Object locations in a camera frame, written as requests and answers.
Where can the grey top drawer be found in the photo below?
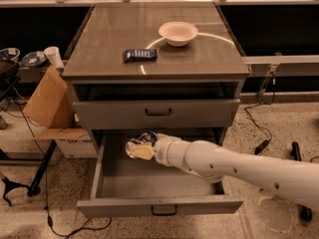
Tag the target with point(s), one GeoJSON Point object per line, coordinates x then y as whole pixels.
{"type": "Point", "coordinates": [156, 114]}

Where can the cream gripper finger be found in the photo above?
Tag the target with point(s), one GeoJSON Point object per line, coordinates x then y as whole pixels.
{"type": "Point", "coordinates": [142, 151]}

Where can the blue pepsi can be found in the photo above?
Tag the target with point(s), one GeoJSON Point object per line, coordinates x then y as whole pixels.
{"type": "Point", "coordinates": [148, 137]}

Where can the grey open middle drawer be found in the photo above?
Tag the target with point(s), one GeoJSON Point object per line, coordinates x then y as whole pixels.
{"type": "Point", "coordinates": [126, 187]}

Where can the grey drawer cabinet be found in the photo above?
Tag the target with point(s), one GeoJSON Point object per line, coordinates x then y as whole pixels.
{"type": "Point", "coordinates": [209, 67]}

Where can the black tripod foot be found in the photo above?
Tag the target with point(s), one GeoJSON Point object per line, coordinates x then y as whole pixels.
{"type": "Point", "coordinates": [9, 186]}

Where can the blue bowl with food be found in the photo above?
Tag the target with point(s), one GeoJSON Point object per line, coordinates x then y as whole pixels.
{"type": "Point", "coordinates": [34, 59]}

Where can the black stand leg left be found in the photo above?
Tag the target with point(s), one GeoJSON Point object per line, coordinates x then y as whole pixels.
{"type": "Point", "coordinates": [34, 188]}

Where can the white paper cup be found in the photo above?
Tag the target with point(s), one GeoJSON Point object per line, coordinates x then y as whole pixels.
{"type": "Point", "coordinates": [53, 55]}

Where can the white paper bowl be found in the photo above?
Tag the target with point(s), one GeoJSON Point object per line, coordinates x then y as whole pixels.
{"type": "Point", "coordinates": [178, 34]}

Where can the blue bowl far left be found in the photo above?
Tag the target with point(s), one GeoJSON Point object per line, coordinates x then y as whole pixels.
{"type": "Point", "coordinates": [10, 54]}

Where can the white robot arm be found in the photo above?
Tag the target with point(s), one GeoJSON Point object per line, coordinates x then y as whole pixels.
{"type": "Point", "coordinates": [294, 180]}

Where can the brown cardboard box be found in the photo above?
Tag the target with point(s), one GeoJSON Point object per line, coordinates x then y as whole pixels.
{"type": "Point", "coordinates": [51, 106]}

